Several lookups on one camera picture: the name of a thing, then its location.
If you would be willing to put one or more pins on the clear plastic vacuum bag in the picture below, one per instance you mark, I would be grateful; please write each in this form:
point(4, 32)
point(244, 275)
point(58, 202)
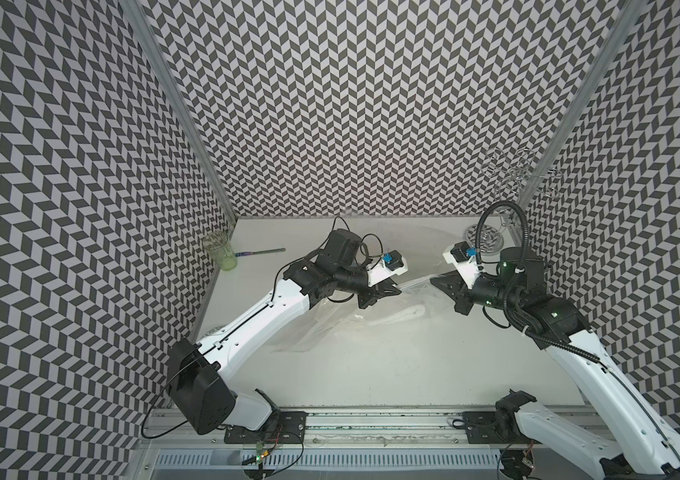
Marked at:
point(421, 240)

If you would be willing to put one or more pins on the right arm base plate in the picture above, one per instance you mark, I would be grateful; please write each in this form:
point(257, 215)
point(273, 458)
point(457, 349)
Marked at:
point(492, 427)

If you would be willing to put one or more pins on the purple handled utensil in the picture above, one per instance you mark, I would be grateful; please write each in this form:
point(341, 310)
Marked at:
point(260, 252)

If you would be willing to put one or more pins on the chrome wire mug stand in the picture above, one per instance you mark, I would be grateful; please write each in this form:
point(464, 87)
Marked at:
point(514, 169)

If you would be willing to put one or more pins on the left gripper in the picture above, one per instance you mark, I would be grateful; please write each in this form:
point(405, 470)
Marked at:
point(375, 292)

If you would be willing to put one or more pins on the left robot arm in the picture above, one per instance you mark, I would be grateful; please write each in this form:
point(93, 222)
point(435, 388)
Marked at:
point(199, 373)

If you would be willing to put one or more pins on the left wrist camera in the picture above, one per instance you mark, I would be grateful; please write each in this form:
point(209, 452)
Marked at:
point(391, 263)

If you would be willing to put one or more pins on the green glass cup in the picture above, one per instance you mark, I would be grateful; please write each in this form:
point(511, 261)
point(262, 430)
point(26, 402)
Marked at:
point(217, 245)

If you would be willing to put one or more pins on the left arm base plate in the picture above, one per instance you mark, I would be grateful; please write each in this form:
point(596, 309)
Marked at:
point(282, 427)

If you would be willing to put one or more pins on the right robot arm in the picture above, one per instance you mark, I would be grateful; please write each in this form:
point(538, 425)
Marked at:
point(642, 445)

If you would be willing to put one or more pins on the patterned plate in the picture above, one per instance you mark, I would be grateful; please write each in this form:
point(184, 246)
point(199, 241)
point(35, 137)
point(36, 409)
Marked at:
point(213, 331)

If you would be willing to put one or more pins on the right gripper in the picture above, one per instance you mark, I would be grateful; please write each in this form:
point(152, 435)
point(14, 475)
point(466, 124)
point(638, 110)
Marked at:
point(461, 292)

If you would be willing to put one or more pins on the aluminium front rail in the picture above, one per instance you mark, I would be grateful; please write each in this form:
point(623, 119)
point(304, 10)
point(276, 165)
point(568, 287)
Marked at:
point(380, 426)

